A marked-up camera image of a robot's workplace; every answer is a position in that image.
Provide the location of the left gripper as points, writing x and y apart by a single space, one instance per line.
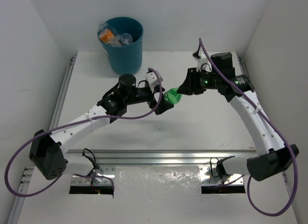
154 102

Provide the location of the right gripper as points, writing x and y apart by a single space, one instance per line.
190 84

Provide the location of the green plastic bottle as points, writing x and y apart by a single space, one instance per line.
172 96

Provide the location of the clear bottle blue label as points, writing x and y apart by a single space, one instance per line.
126 39

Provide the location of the orange bottle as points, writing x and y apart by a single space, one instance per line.
106 36

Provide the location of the clear bottle blue cap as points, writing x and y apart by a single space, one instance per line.
103 25

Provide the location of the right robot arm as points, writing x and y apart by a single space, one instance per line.
273 156

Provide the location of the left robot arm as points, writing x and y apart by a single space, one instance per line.
49 151

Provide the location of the teal plastic bin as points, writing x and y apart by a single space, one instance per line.
125 59

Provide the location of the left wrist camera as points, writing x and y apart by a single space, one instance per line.
153 79

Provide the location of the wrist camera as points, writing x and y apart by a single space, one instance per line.
202 61
153 79

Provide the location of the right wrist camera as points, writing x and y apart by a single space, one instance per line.
202 61

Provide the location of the aluminium front rail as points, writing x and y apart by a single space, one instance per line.
166 157

